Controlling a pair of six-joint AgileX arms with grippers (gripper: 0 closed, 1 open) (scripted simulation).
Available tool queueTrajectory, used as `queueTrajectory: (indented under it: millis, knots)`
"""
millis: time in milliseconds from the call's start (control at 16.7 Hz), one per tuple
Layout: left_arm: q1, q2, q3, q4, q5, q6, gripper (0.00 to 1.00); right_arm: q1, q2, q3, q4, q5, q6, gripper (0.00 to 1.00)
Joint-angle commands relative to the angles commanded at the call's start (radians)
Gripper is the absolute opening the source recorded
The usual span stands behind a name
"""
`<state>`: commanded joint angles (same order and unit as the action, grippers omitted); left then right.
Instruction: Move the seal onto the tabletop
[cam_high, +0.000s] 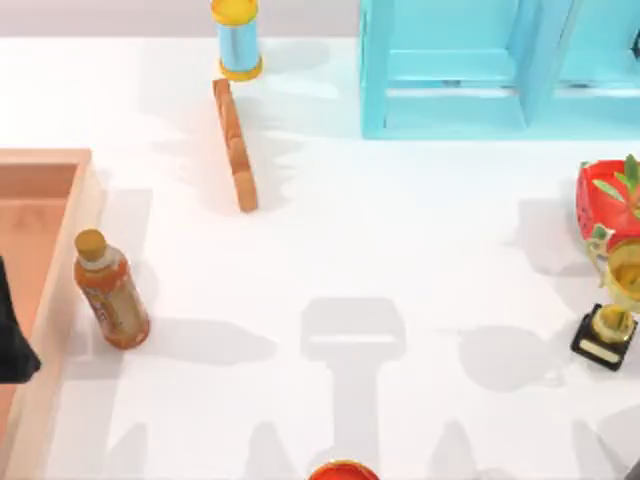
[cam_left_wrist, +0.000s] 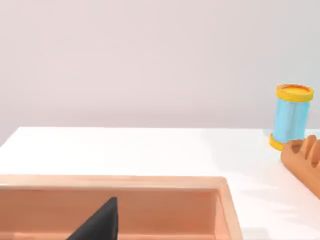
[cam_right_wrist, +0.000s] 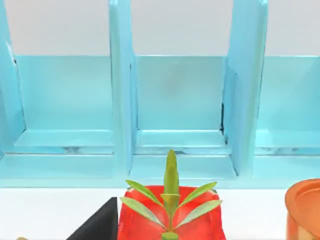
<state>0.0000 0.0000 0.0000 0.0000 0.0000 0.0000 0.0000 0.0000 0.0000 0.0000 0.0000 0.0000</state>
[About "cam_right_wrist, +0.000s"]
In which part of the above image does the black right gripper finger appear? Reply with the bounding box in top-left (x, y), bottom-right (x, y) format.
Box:
top-left (65, 196), bottom-right (119, 240)

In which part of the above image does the red pot with green plant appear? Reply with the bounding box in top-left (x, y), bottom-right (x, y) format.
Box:
top-left (117, 148), bottom-right (227, 240)

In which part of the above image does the light blue rack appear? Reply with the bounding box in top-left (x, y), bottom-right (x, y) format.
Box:
top-left (0, 0), bottom-right (320, 189)

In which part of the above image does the orange cup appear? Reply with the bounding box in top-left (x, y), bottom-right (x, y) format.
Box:
top-left (284, 178), bottom-right (320, 240)

